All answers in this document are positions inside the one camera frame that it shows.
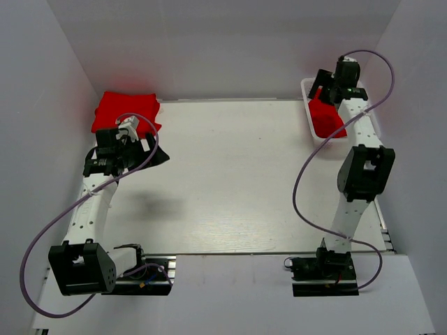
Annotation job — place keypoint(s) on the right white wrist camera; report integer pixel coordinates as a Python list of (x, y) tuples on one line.
[(344, 60)]

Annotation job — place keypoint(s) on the white plastic mesh basket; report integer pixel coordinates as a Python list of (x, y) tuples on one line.
[(336, 148)]

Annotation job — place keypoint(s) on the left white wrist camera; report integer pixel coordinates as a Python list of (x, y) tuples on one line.
[(127, 129)]

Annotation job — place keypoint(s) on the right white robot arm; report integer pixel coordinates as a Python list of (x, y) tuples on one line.
[(365, 170)]

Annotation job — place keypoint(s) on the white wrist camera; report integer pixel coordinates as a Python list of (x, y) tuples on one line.
[(127, 129), (344, 60)]

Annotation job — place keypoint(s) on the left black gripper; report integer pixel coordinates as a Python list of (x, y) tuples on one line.
[(153, 157)]

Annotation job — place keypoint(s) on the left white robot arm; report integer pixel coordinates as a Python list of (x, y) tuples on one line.
[(80, 264)]

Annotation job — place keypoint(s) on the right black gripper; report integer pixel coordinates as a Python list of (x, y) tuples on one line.
[(323, 79)]

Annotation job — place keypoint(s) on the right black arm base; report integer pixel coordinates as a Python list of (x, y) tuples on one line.
[(311, 279)]

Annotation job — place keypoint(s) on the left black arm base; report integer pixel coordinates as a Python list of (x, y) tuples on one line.
[(153, 277)]

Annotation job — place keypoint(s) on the folded red t-shirt stack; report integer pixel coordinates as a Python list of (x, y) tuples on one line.
[(113, 105)]

